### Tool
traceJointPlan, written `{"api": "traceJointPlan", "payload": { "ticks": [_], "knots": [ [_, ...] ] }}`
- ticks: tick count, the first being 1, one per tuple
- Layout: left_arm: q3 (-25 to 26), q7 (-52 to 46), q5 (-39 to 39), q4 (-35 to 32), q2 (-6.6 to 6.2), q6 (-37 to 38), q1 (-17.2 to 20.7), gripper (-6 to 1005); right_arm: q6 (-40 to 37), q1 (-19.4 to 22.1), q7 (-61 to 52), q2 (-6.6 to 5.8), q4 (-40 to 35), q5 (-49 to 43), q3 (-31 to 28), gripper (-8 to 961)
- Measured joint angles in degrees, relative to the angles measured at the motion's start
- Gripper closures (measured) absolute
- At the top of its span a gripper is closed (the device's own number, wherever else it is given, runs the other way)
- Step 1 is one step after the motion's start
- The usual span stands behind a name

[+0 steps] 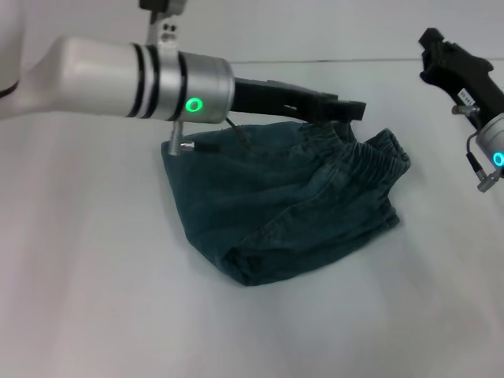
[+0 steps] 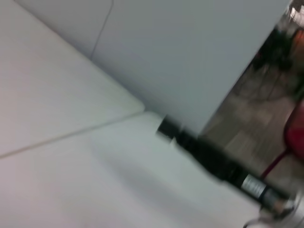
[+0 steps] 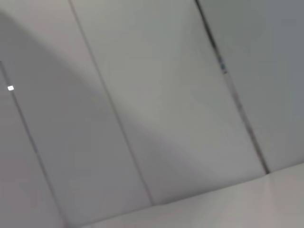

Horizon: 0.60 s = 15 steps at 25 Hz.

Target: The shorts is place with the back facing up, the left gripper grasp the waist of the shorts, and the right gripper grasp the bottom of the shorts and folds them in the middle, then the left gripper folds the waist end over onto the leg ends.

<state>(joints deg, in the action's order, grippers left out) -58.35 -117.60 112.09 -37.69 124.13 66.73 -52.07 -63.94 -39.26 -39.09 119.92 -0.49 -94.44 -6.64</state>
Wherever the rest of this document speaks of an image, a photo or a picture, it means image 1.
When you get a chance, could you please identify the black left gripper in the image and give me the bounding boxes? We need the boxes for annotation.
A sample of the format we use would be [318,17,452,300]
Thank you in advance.
[232,76,367,142]

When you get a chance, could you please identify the silver left camera mount bracket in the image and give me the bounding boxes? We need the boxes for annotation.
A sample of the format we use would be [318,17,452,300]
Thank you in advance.
[144,6,181,52]

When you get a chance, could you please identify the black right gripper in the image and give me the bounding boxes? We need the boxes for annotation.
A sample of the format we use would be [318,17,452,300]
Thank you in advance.
[418,27,504,131]

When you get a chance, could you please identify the blue denim shorts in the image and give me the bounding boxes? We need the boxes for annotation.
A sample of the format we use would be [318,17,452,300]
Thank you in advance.
[160,121,413,288]

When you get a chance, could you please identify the silver plug with black cable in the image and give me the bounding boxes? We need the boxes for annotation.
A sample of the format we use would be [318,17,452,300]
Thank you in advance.
[466,132,499,193]
[169,117,254,158]

